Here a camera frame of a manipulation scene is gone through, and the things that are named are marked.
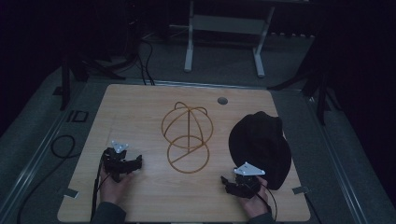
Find gold wire hat stand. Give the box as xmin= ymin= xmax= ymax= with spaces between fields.
xmin=161 ymin=101 xmax=215 ymax=175

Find black tripod stand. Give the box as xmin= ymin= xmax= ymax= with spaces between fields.
xmin=60 ymin=51 xmax=126 ymax=112
xmin=267 ymin=60 xmax=342 ymax=126

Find person's left hand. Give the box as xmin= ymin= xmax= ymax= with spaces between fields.
xmin=99 ymin=169 xmax=135 ymax=206

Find black looped floor cable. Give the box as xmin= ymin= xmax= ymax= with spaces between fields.
xmin=16 ymin=133 xmax=82 ymax=224

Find grey tape piece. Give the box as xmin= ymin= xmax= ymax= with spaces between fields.
xmin=291 ymin=185 xmax=312 ymax=196
xmin=64 ymin=188 xmax=79 ymax=200

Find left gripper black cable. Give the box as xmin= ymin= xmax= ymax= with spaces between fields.
xmin=90 ymin=154 xmax=112 ymax=222

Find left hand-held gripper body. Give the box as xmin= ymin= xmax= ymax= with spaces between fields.
xmin=102 ymin=140 xmax=135 ymax=184

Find black hat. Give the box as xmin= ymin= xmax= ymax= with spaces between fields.
xmin=228 ymin=110 xmax=292 ymax=191

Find metal floor rail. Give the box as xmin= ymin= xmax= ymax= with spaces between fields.
xmin=303 ymin=92 xmax=372 ymax=224
xmin=0 ymin=83 xmax=90 ymax=216

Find person's right hand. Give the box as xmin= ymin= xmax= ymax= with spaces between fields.
xmin=238 ymin=175 xmax=271 ymax=219

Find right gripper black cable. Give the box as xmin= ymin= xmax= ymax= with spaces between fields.
xmin=255 ymin=182 xmax=278 ymax=218

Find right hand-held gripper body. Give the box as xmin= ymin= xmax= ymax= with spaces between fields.
xmin=232 ymin=161 xmax=266 ymax=200

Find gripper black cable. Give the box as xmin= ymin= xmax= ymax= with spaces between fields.
xmin=255 ymin=182 xmax=278 ymax=218
xmin=90 ymin=154 xmax=112 ymax=222

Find black cables behind table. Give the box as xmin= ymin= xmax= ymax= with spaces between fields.
xmin=135 ymin=38 xmax=156 ymax=87

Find white metal stand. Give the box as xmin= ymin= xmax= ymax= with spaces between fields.
xmin=169 ymin=0 xmax=276 ymax=78

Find black rectangular floor frame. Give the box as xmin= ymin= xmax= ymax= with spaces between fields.
xmin=66 ymin=109 xmax=90 ymax=123

